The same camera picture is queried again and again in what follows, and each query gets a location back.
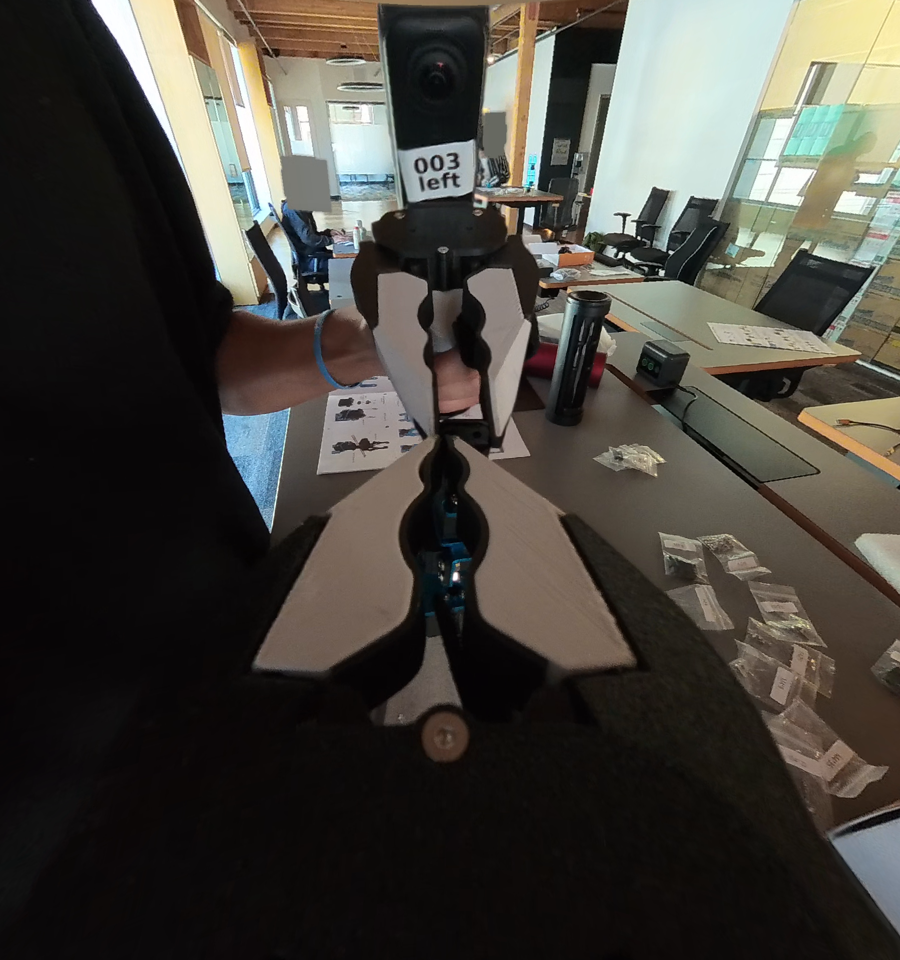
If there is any red tube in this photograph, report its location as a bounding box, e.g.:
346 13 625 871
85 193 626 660
524 339 610 390

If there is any printed instruction sheet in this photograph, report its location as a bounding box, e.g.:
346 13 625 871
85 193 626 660
317 375 532 477

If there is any white plastic bag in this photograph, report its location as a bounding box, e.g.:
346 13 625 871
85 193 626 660
528 305 619 355

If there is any person's left forearm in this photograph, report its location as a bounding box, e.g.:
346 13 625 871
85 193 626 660
215 305 325 420

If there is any small black box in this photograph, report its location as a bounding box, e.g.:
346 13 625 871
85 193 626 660
635 338 692 396

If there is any dark grey desk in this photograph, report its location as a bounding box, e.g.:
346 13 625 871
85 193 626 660
270 285 900 841

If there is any person's left hand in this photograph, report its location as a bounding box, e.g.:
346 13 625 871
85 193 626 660
324 308 484 420

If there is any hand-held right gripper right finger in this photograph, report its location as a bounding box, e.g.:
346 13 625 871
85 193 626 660
458 440 640 706

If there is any small clear parts bag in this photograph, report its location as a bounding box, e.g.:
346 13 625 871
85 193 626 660
593 441 668 480

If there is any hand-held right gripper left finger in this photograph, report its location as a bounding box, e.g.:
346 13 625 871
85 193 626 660
252 438 439 706

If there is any blue wristband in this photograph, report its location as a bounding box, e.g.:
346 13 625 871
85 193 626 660
314 309 347 393

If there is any shelf of cardboard boxes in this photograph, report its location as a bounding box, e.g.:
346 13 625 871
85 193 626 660
828 143 900 381

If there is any white foam packing piece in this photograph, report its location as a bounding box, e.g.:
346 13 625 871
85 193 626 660
854 531 900 630

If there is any white parts box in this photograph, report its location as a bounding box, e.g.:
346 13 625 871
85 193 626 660
831 792 900 960

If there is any pile of small parts bags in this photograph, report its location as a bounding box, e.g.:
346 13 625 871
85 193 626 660
656 528 900 835

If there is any large window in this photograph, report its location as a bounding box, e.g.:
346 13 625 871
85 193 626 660
90 0 181 151

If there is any brown wooden desk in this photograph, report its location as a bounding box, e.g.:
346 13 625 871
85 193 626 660
797 392 900 502

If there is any black desk panel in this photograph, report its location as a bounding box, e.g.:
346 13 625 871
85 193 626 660
659 386 821 486

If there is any wooden column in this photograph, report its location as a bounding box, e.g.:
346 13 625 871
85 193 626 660
506 0 542 199

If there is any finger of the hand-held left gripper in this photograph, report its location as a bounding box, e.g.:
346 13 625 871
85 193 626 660
372 270 442 439
462 270 536 444

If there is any cluttered office desk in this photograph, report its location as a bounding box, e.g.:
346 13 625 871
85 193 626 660
531 237 647 295

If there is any thin black cable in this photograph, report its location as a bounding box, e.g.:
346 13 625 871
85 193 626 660
834 416 900 453

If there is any blue toy robot arm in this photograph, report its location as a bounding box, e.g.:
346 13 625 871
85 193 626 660
417 435 484 639

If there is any black cylindrical flask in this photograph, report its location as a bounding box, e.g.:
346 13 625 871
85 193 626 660
548 290 613 427

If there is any beige office table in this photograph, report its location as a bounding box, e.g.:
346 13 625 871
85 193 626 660
600 279 863 378

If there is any white paper sheet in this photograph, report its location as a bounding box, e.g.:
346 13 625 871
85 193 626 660
707 320 836 357

